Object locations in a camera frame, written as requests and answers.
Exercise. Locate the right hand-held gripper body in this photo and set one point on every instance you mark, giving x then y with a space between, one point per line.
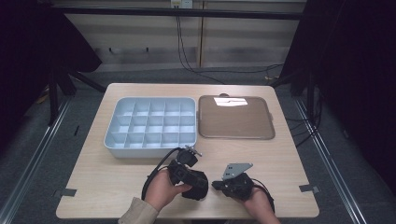
238 185

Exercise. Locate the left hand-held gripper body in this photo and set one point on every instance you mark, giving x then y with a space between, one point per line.
182 172

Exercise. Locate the light blue compartment box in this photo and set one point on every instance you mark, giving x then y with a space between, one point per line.
152 123

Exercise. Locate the person's left hand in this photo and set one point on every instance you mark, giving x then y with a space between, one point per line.
160 191

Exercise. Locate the person's right hand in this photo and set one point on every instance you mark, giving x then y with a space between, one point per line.
261 203

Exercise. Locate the brown tray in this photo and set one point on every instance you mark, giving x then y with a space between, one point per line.
236 119

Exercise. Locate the grey tape piece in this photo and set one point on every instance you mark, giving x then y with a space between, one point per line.
65 192
309 188

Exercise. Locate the small black floor object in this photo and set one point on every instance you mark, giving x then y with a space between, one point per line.
76 130

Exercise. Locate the black metal stand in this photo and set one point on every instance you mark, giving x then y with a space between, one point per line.
53 99
309 93

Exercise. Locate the black horizontal bar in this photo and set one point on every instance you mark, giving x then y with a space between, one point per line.
155 12

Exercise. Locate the dark curtain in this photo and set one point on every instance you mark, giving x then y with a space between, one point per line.
358 62
25 46

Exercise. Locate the aluminium floor rail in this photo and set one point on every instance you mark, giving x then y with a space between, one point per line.
327 165
34 158

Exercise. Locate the white wall outlet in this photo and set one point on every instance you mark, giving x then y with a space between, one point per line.
182 3

